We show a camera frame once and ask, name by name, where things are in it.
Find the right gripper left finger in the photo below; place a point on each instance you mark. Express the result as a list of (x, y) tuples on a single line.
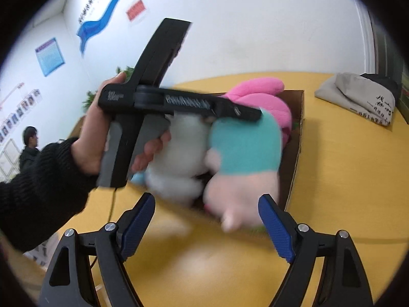
[(69, 279)]

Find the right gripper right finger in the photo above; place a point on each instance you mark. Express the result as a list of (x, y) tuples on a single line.
[(343, 280)]

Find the blue plush bear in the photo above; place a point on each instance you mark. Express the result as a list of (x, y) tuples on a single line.
[(139, 178)]

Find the white panda plush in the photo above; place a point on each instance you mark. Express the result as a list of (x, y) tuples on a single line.
[(175, 173)]

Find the teal pink plush doll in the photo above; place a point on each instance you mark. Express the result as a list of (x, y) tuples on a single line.
[(244, 159)]

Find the black sleeved left forearm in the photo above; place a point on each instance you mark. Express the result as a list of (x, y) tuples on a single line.
[(44, 197)]

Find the person's left hand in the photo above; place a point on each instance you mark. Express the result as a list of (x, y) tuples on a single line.
[(88, 150)]

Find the green potted plant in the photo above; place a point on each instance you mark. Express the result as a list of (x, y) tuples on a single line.
[(90, 96)]

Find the person in background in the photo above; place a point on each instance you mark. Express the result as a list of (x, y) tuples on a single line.
[(30, 151)]

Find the pink plush toy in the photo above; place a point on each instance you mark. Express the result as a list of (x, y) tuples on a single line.
[(263, 93)]

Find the brown cardboard box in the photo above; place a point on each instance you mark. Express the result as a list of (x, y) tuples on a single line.
[(289, 158)]

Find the grey folded cloth bag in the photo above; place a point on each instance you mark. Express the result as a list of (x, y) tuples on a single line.
[(369, 95)]

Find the red wall sign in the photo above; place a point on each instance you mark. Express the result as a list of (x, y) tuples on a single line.
[(136, 11)]

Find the blue wall poster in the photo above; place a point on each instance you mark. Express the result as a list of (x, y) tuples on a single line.
[(49, 56)]

